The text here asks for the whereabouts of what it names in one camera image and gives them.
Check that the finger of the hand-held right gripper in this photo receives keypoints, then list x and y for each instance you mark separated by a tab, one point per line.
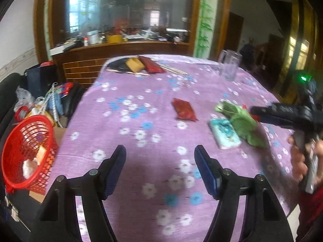
277	124
275	111

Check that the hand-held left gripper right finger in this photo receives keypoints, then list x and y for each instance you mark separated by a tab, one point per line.
207	171

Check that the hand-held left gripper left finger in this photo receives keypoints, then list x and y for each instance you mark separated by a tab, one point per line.
117	166

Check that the green wrapper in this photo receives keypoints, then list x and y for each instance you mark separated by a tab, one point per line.
242	124

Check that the red plastic basket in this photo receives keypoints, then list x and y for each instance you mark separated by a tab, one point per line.
25	136

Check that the person's right hand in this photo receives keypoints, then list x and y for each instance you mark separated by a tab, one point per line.
299	161

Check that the red wrapper scrap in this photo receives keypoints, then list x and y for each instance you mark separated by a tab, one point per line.
254	117

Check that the white teal tissue pack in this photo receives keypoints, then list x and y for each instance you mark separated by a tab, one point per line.
224	134

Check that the purple floral tablecloth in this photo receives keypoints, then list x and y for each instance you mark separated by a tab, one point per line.
151	143

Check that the clear glass mug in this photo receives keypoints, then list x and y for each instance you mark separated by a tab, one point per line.
229	65

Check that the cardboard box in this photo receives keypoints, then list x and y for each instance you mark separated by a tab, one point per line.
59	136

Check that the small red snack packet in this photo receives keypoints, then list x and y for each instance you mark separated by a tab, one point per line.
184	109

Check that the red blue packet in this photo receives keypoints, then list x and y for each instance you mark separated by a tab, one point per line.
63	89

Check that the person's red clothing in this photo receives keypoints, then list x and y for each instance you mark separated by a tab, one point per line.
311	214

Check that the black flat pouch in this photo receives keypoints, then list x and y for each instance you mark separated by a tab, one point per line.
118	65

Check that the yellow box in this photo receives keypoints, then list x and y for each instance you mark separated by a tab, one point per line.
135	64

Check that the long dark red packet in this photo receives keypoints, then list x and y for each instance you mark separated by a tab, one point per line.
151	65

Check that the wooden chopsticks pair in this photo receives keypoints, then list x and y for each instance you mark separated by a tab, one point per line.
174	69

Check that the wooden counter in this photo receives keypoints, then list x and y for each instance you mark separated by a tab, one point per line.
101	58

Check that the dark navy bag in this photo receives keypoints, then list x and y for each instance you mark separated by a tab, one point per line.
40	80

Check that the clear plastic bag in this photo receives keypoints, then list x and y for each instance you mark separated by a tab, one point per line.
24	98

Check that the yellow container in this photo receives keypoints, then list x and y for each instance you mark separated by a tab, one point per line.
114	38

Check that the long white box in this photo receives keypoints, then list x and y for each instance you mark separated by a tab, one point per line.
61	48

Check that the golden door frame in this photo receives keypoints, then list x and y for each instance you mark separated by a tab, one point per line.
300	42

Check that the green bamboo wall strip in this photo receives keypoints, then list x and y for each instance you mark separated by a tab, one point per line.
207	17

